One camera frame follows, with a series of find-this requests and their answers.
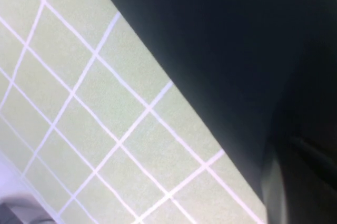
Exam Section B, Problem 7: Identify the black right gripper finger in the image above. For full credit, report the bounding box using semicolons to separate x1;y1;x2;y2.
264;135;337;224

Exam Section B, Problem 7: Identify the black printed glasses case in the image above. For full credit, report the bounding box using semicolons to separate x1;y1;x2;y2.
88;0;337;224

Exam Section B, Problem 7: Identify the green white checked tablecloth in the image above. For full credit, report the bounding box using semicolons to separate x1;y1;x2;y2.
0;0;267;224

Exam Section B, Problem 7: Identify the grey blurry object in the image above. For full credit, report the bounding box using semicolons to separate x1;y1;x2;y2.
0;194;55;224

